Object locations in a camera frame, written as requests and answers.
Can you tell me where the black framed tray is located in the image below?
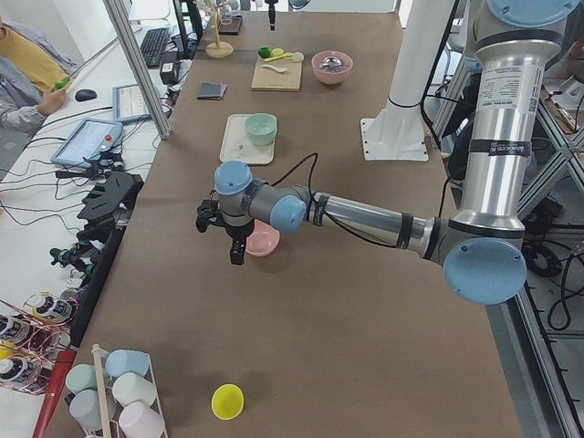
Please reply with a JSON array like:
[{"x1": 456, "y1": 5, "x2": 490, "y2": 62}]
[{"x1": 218, "y1": 16, "x2": 243, "y2": 36}]

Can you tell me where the black keyboard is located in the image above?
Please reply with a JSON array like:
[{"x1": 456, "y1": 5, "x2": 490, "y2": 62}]
[{"x1": 140, "y1": 27, "x2": 171, "y2": 69}]

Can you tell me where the blue cup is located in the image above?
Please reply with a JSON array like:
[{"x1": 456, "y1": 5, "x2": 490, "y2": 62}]
[{"x1": 105, "y1": 349, "x2": 150, "y2": 378}]

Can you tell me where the green toy lime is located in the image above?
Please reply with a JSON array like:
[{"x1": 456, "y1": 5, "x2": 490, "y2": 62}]
[{"x1": 257, "y1": 47, "x2": 271, "y2": 58}]

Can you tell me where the blue teach pendant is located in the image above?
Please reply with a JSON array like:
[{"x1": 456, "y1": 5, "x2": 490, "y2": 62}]
[{"x1": 50, "y1": 119, "x2": 123, "y2": 168}]

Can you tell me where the aluminium frame post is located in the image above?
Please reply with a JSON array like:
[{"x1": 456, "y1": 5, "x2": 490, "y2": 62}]
[{"x1": 103, "y1": 0, "x2": 172, "y2": 141}]

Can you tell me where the wooden cutting board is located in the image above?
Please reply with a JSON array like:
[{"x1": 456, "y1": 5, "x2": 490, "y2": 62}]
[{"x1": 251, "y1": 58, "x2": 303, "y2": 92}]

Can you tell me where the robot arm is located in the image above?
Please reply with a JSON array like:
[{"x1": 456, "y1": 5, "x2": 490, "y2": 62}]
[
  {"x1": 196, "y1": 1, "x2": 577, "y2": 305},
  {"x1": 265, "y1": 0, "x2": 278, "y2": 21}
]

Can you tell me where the yellow plastic cup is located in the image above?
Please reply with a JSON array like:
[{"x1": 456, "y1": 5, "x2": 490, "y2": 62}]
[{"x1": 211, "y1": 383, "x2": 245, "y2": 421}]

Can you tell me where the white ceramic spoon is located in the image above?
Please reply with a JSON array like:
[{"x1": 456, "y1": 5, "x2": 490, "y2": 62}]
[{"x1": 261, "y1": 64, "x2": 288, "y2": 74}]

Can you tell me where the wire cup rack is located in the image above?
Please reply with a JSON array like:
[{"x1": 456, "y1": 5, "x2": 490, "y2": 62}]
[{"x1": 91, "y1": 344, "x2": 169, "y2": 437}]

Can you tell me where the yellow plastic knife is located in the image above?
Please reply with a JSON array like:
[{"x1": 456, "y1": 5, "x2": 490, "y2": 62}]
[{"x1": 264, "y1": 52, "x2": 294, "y2": 62}]

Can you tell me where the small pink bowl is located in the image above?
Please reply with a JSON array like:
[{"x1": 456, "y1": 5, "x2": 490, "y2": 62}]
[{"x1": 245, "y1": 220, "x2": 280, "y2": 256}]

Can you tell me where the green cup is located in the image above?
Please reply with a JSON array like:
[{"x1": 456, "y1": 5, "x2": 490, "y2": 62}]
[{"x1": 65, "y1": 364, "x2": 98, "y2": 394}]

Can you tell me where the black computer mouse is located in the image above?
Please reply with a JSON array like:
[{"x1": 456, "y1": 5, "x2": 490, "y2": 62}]
[{"x1": 75, "y1": 89, "x2": 98, "y2": 102}]

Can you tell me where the white cup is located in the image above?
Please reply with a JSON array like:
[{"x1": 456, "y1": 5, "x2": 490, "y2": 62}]
[{"x1": 112, "y1": 372, "x2": 156, "y2": 407}]

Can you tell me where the seated person yellow shirt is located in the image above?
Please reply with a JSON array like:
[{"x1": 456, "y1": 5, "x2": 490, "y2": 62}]
[{"x1": 1, "y1": 21, "x2": 77, "y2": 135}]

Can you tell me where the green bowl stack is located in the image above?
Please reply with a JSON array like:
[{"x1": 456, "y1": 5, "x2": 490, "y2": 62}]
[{"x1": 244, "y1": 113, "x2": 277, "y2": 146}]

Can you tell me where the grey cup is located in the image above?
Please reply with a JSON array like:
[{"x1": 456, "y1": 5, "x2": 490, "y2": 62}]
[{"x1": 69, "y1": 389, "x2": 102, "y2": 432}]

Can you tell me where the large pink ice bowl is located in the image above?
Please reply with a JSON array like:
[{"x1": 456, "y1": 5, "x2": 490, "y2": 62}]
[{"x1": 311, "y1": 50, "x2": 353, "y2": 85}]

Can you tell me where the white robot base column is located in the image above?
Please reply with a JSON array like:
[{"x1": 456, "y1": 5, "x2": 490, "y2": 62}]
[{"x1": 360, "y1": 0, "x2": 457, "y2": 162}]

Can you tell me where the pink cup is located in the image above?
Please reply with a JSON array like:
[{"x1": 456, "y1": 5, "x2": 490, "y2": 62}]
[{"x1": 119, "y1": 401, "x2": 164, "y2": 438}]

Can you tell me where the black tool stand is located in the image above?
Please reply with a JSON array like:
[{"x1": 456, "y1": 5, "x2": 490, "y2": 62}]
[{"x1": 49, "y1": 172, "x2": 144, "y2": 350}]

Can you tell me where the wooden mug tree stand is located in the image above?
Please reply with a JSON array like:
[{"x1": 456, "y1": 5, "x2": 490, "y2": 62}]
[{"x1": 205, "y1": 10, "x2": 234, "y2": 58}]

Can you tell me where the grey folded cloth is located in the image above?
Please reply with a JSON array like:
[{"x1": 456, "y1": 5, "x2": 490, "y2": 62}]
[{"x1": 197, "y1": 81, "x2": 227, "y2": 100}]

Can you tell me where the cream rabbit tray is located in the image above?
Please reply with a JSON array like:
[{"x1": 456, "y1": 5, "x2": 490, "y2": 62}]
[{"x1": 219, "y1": 114, "x2": 275, "y2": 165}]

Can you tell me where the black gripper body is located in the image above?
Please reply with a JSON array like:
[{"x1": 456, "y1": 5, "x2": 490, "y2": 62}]
[{"x1": 225, "y1": 221, "x2": 254, "y2": 247}]

